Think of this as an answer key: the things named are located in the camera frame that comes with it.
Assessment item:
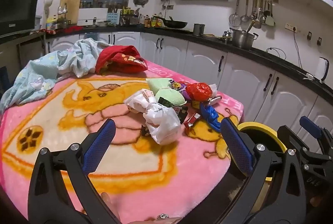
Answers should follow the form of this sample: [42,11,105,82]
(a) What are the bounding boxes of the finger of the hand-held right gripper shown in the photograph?
[276,124,313,159]
[299,116,333,145]

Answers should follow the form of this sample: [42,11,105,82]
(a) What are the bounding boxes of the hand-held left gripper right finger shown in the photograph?
[220,117,309,224]

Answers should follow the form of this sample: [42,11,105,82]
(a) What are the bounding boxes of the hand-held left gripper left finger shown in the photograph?
[27,118,119,224]

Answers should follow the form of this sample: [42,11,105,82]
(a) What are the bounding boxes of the yellow rimmed black bin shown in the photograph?
[238,122,287,159]

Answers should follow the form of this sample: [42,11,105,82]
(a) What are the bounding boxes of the blue plastic bag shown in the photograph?
[200,104,221,132]

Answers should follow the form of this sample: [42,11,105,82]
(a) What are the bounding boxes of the red snack wrapper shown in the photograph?
[183,112,202,127]

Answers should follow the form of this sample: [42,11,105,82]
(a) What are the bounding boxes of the black snack packet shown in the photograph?
[156,96,188,120]

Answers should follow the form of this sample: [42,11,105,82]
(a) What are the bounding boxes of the red plastic bag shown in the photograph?
[186,83,212,101]

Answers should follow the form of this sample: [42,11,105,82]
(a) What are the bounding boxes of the white plastic bag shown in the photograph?
[123,89,183,146]

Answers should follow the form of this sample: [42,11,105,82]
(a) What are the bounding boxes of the purple snack wrapper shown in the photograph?
[173,81,188,91]

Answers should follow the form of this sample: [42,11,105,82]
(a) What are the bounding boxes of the light green sponge cloth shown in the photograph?
[146,78,186,106]

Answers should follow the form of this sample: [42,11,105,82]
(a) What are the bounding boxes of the person's left hand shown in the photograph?
[101,192,183,224]

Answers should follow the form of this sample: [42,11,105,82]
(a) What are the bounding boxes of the pink printed blanket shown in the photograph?
[0,60,245,224]

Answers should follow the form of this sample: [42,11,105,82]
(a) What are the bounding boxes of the black kitchen countertop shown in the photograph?
[0,23,333,99]

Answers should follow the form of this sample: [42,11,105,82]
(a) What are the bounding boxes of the white lower kitchen cabinets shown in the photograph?
[44,31,333,159]

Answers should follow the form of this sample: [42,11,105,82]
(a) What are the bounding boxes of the red embroidered cloth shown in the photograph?
[95,45,148,75]

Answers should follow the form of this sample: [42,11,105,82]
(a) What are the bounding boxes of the light blue patterned cloth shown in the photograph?
[0,38,110,116]

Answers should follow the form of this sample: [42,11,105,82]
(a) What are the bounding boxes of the steel stockpot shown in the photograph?
[229,28,258,49]

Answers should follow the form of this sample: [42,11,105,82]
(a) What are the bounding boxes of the red dish cloth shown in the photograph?
[39,26,84,35]

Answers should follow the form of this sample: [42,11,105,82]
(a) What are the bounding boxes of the metal cup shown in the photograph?
[193,23,205,36]

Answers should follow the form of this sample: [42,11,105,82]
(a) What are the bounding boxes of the row of hanging kitchen utensils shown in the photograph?
[229,0,276,29]

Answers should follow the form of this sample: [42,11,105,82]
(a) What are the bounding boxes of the light blue utensil holder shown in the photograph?
[107,13,120,26]

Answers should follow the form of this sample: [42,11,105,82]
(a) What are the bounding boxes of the row of condiment bottles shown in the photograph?
[139,13,164,29]

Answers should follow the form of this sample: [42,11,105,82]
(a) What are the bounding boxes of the black wok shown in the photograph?
[153,16,188,29]

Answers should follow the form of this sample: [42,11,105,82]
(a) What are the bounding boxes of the wooden cutting board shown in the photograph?
[59,0,82,25]

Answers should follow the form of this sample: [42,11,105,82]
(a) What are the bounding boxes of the row of spice jars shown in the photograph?
[79,0,129,9]

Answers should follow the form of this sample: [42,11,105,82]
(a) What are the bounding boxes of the black microwave oven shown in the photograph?
[0,0,41,38]

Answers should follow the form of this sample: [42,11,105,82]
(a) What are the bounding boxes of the black power cable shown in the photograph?
[293,29,304,69]

